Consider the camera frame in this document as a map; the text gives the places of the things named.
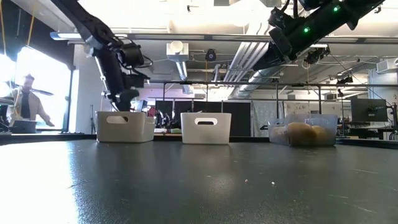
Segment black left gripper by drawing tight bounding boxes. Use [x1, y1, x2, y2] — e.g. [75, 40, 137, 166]
[93, 46, 141, 112]

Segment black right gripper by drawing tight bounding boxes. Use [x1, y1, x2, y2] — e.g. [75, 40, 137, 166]
[252, 7, 327, 72]

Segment white plastic basket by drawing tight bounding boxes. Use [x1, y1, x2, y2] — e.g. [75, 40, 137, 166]
[95, 111, 157, 144]
[180, 112, 233, 145]

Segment white patterned curtain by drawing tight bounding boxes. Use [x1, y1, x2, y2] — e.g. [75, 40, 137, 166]
[251, 101, 312, 138]

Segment translucent grey plastic basket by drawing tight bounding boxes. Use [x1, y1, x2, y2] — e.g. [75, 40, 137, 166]
[267, 113, 339, 147]

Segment white ceiling unit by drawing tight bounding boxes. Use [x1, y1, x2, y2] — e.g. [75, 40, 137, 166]
[166, 41, 190, 63]

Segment person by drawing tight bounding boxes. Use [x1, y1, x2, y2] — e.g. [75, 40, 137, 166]
[6, 73, 55, 128]

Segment black laptop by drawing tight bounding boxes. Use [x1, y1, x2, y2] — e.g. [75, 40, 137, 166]
[8, 119, 39, 134]

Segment black computer monitor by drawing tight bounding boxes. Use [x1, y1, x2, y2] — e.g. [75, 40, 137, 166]
[350, 98, 389, 123]

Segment thin yellow pole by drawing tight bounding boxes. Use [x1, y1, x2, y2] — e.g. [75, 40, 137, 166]
[26, 14, 35, 47]

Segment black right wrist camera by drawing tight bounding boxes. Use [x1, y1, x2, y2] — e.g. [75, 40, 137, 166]
[269, 27, 294, 62]

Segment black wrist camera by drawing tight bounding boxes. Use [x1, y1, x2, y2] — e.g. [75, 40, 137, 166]
[269, 27, 294, 62]
[123, 72, 147, 90]

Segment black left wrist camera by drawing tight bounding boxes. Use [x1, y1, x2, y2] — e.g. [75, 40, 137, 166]
[123, 72, 147, 90]

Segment white ceiling duct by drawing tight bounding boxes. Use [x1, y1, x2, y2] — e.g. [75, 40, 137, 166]
[223, 42, 270, 83]

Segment black metal rail frame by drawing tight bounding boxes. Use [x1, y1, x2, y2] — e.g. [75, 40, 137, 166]
[132, 80, 398, 138]

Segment black overhead camera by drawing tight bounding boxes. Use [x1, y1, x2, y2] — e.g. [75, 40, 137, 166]
[204, 48, 218, 62]

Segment black partition wall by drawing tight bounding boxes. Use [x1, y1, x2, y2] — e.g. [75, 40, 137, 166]
[154, 100, 252, 138]

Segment black aluminium table frame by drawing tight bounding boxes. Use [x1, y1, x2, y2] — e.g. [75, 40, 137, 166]
[0, 133, 398, 149]

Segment white wall air vent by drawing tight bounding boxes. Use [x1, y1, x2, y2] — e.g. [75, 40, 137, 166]
[375, 58, 398, 75]

